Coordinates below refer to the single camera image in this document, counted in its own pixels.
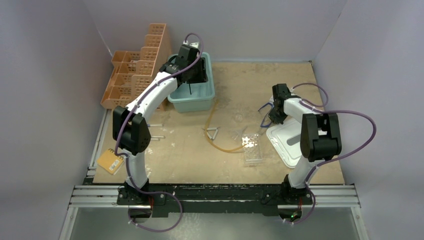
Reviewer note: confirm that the amber rubber tubing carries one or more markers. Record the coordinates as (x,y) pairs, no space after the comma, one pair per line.
(207,124)

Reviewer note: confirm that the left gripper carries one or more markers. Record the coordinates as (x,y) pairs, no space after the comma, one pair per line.
(202,77)

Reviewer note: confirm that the orange plastic rack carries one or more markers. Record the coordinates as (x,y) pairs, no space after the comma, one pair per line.
(133,71)

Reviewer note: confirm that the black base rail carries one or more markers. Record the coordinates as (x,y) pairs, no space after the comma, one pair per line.
(267,199)

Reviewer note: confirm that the teal plastic tub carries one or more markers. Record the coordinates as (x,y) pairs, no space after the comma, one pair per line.
(202,93)

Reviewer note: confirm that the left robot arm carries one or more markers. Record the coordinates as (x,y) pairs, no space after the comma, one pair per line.
(130,123)

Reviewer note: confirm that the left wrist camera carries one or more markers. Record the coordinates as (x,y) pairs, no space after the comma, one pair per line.
(193,44)

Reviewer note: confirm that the clear well plate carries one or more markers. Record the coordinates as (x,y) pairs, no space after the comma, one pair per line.
(251,149)

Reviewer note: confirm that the white tub lid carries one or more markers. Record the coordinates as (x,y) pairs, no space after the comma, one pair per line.
(285,138)

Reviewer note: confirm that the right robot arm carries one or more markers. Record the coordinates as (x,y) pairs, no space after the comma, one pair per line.
(320,137)

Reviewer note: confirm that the blue safety glasses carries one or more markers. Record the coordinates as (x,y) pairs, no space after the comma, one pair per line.
(266,122)

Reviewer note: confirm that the orange spiral notebook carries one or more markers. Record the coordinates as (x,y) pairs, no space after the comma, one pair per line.
(110,162)

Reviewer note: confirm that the clear glass funnel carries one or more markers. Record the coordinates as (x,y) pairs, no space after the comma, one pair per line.
(238,133)

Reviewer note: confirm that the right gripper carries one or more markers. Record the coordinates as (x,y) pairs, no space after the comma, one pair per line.
(276,119)

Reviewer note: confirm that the clay pipe triangle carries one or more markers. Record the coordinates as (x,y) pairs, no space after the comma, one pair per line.
(211,132)

